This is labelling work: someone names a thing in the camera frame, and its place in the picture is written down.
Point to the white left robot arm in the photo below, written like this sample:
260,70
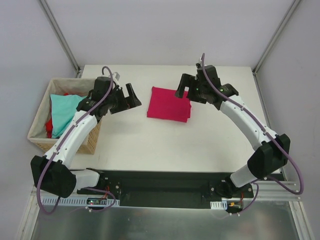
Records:
51,172

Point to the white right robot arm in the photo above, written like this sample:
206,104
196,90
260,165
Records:
270,148

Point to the white cable duct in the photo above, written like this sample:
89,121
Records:
219,205
80,201

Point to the right white cable duct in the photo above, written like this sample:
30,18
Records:
219,205

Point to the wicker basket with cloth liner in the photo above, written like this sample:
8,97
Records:
59,86

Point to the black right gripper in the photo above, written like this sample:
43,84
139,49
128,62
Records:
191,88

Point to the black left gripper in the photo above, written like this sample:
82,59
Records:
121,100

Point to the teal t shirt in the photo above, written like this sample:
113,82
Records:
63,109

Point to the left white cable duct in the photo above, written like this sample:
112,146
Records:
80,201

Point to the pink t shirt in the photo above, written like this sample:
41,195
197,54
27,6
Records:
165,105

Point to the red t shirt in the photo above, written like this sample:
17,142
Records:
49,125

